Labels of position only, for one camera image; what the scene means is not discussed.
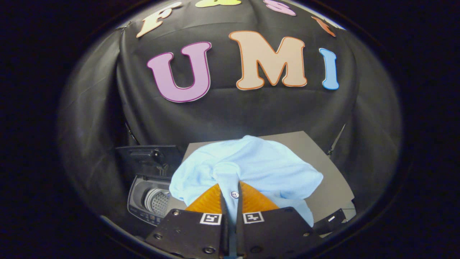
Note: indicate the light blue shirt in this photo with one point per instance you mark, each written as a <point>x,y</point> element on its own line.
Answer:
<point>251,162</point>

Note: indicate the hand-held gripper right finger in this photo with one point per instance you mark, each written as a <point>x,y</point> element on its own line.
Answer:
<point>240,237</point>

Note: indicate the grey washing machine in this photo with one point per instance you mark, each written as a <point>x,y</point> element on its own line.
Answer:
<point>138,205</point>

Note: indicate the white cabinet with grey top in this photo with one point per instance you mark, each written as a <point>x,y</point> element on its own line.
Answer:
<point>323,158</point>

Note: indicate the flat black device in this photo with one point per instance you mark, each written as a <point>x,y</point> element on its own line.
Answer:
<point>330,220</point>

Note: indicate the dark washing machine lid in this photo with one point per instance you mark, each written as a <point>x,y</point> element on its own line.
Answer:
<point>143,162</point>

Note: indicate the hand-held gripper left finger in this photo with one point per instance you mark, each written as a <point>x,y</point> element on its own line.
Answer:
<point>222,237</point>

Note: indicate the black backdrop cloth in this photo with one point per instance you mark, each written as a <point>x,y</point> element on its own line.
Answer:
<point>230,108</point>

